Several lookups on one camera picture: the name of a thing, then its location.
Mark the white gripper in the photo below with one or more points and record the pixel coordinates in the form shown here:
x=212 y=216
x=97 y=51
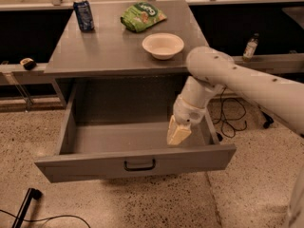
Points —
x=187 y=113

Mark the grey top drawer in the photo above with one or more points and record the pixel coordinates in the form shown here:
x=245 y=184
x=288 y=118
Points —
x=117 y=128

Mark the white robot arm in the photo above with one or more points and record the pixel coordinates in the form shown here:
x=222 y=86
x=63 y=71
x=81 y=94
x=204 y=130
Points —
x=212 y=71

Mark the grey drawer cabinet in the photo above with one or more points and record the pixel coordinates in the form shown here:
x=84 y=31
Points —
x=120 y=48

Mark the white bowl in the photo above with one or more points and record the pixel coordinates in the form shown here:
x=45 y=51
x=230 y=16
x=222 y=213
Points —
x=163 y=46

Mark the small clear bottle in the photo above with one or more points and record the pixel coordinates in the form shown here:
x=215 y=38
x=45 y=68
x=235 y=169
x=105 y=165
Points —
x=251 y=47

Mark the green snack bag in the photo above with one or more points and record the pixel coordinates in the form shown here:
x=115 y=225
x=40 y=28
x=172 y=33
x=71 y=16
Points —
x=141 y=16

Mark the black stand leg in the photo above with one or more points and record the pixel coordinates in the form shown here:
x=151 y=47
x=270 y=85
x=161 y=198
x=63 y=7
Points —
x=32 y=194

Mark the blue soda can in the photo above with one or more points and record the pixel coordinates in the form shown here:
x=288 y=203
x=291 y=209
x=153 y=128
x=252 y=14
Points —
x=84 y=15

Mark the black tape measure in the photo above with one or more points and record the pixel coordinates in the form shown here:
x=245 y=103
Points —
x=28 y=63

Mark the grey metal rail bench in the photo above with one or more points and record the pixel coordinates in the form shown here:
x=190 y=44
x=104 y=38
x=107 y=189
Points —
x=272 y=62

